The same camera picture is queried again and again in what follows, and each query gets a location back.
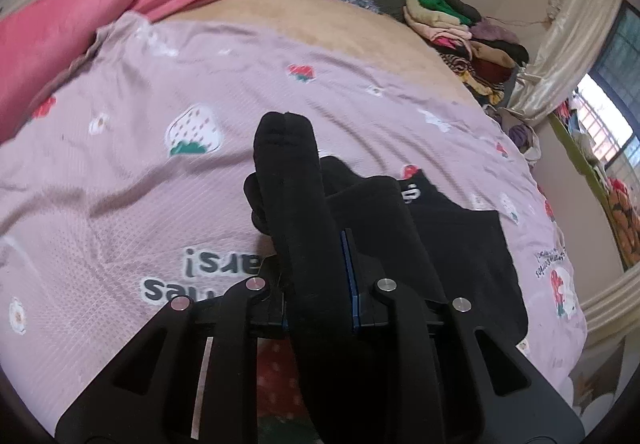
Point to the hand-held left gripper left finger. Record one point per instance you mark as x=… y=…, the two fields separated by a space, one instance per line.
x=272 y=310

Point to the black garment with white print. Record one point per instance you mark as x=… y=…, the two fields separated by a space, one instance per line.
x=475 y=264

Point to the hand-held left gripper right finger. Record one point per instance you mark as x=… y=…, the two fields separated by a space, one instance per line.
x=350 y=284

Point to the green shelf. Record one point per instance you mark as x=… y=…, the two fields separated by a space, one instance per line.
x=575 y=148

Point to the lilac printed bed sheet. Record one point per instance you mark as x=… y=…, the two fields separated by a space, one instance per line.
x=150 y=184

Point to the pile of mixed clothes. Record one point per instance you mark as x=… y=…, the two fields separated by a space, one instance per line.
x=465 y=38

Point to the tan bed cover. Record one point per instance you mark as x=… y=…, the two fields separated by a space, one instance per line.
x=340 y=28

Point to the plastic bag with clothes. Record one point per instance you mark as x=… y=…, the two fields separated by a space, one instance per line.
x=522 y=138

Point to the black sock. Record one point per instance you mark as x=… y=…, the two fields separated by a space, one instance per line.
x=290 y=184

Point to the orange patterned cloth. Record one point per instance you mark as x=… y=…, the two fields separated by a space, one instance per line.
x=625 y=224

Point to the pink fleece blanket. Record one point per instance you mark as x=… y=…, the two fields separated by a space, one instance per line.
x=60 y=23

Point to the blue patterned cloth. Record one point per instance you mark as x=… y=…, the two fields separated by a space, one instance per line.
x=361 y=2

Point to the cream curtain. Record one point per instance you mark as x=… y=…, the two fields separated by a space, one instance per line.
x=575 y=38

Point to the window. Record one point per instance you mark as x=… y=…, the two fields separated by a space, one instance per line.
x=612 y=88

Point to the cream striped cloth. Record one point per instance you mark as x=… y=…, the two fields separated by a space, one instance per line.
x=612 y=306

